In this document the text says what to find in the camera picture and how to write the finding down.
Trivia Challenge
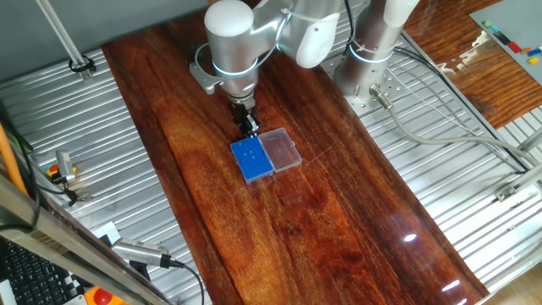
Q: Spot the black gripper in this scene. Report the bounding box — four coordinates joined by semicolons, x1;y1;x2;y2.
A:
227;101;262;138

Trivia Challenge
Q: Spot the blue pipette tip holder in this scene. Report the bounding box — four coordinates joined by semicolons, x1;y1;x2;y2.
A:
230;135;275;186

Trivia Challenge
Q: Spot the clear plastic box lid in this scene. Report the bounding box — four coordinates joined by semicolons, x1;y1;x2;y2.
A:
257;127;303;174

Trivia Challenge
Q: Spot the large glossy wooden board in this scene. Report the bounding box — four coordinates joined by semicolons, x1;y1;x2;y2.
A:
101;0;490;305

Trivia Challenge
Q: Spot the white paper sheet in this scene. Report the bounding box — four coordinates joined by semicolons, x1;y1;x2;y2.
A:
93;220;122;245

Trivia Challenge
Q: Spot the slanted metal pole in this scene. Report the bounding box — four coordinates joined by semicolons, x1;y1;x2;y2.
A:
36;0;93;82

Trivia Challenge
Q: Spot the red button orange box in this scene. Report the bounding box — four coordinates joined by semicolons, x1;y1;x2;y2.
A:
83;286;129;305

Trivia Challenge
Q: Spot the checkerboard marker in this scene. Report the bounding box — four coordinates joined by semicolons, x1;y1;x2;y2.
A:
63;273;86;298

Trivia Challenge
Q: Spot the small glossy wooden board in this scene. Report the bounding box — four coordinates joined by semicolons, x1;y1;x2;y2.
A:
401;0;542;130

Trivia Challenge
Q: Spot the orange pole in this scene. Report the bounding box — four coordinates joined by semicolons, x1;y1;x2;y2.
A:
0;122;29;197

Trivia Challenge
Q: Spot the black keyboard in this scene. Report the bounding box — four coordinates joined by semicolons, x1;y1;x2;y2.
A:
0;239;80;305

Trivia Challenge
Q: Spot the aluminium profile bar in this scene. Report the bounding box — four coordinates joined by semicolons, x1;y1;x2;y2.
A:
494;163;542;202

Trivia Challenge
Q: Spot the gray flat panel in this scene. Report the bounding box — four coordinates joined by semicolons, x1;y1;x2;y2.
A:
468;0;542;86

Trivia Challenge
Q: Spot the gray wrist camera mount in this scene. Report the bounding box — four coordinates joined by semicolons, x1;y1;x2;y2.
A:
188;61;226;96

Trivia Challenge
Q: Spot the gray wrist camera cable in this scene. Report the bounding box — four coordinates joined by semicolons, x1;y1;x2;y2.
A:
193;8;294;74

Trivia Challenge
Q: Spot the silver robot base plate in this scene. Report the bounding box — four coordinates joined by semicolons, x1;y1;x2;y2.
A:
321;53;408;118

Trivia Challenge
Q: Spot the black camera cable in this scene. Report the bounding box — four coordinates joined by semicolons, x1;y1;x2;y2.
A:
169;259;206;305

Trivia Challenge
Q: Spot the long silver depth camera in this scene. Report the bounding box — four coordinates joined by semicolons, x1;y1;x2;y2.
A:
110;237;173;269

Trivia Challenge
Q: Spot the thick gray robot cable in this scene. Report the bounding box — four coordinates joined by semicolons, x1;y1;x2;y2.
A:
369;84;541;169

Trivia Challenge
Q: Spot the black pole clamp ring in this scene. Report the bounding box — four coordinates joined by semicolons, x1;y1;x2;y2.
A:
68;53;97;74

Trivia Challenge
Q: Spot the small silver camera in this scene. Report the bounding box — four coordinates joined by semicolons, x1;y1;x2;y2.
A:
55;150;78;186

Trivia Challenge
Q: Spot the long black cable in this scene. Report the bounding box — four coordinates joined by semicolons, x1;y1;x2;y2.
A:
393;45;530;175

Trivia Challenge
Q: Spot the steel frame beam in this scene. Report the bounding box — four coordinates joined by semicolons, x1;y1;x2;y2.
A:
0;173;171;305

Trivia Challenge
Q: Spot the black cable bundle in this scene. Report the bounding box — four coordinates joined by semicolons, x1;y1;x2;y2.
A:
0;101;41;232

